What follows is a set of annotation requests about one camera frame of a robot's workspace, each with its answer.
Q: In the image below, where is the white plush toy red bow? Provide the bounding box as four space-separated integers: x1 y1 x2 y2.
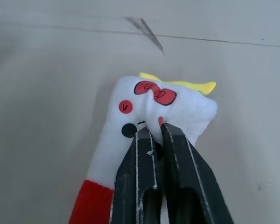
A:
68 72 219 224

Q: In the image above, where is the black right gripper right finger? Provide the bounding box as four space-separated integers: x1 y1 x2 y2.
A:
161 123 235 224

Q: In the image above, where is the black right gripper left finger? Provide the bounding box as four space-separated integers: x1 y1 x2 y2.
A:
110 126 164 224

